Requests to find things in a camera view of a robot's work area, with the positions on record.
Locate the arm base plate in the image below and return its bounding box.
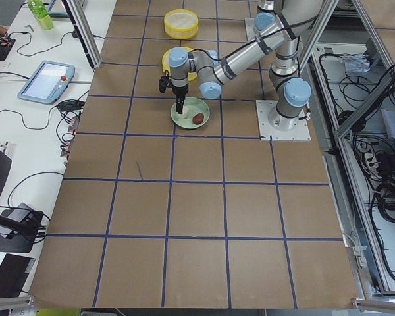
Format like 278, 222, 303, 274
244, 17, 259, 41
255, 100, 311, 142

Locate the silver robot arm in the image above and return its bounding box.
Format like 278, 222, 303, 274
159, 1, 323, 119

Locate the black camera stand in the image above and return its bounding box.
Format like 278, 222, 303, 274
0, 203, 45, 253

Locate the brown bun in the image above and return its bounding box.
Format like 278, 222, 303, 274
192, 113, 205, 125

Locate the blue teach pendant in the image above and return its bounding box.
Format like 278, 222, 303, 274
17, 61, 75, 105

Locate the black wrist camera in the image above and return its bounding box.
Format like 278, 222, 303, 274
159, 76, 171, 93

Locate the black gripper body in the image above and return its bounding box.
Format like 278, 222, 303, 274
171, 77, 188, 99

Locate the light green plate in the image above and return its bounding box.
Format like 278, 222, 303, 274
171, 97, 210, 129

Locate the white steamed bun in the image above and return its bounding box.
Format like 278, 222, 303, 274
176, 106, 188, 119

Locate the aluminium frame post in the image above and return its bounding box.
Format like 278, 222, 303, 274
62, 0, 102, 69

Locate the green plastic bottle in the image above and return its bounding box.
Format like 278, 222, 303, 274
28, 0, 54, 30

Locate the yellow steamer basket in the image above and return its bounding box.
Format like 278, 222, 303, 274
161, 49, 197, 82
163, 9, 199, 40

